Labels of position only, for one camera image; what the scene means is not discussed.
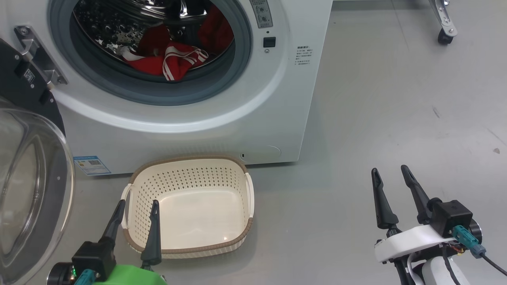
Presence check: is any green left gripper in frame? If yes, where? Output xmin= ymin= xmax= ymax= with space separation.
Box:
xmin=93 ymin=199 xmax=167 ymax=285

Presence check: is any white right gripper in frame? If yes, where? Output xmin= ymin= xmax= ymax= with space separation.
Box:
xmin=371 ymin=165 xmax=462 ymax=285

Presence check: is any black glass washer door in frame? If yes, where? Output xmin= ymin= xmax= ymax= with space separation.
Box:
xmin=0 ymin=38 xmax=76 ymax=285

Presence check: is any red garment with white stripes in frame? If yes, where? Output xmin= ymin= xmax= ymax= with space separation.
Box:
xmin=121 ymin=4 xmax=234 ymax=82

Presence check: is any cream perforated laundry basket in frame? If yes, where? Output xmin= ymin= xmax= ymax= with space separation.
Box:
xmin=121 ymin=155 xmax=254 ymax=259

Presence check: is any white front-load washing machine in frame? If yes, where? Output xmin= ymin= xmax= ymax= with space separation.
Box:
xmin=0 ymin=0 xmax=333 ymax=175

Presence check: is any metal washing machine door hinge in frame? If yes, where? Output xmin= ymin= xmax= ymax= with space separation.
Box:
xmin=14 ymin=25 xmax=68 ymax=89

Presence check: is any stainless steel washing machine drum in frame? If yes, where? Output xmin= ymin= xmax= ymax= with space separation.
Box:
xmin=72 ymin=0 xmax=234 ymax=74

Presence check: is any blue energy label sticker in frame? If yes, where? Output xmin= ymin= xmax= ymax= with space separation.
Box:
xmin=73 ymin=156 xmax=112 ymax=176

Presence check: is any round white filter cover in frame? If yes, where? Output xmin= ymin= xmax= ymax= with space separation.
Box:
xmin=240 ymin=145 xmax=282 ymax=163

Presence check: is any small black text sticker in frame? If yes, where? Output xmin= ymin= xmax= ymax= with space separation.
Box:
xmin=295 ymin=46 xmax=312 ymax=67

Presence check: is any metal leg with caster wheel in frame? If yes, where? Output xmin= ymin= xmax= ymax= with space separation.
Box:
xmin=429 ymin=0 xmax=458 ymax=45

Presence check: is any grey warning label sticker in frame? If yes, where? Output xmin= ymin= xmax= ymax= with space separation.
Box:
xmin=250 ymin=0 xmax=273 ymax=29

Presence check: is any teal connector with black cable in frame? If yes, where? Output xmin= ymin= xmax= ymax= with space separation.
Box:
xmin=73 ymin=269 xmax=97 ymax=285
xmin=453 ymin=226 xmax=507 ymax=276

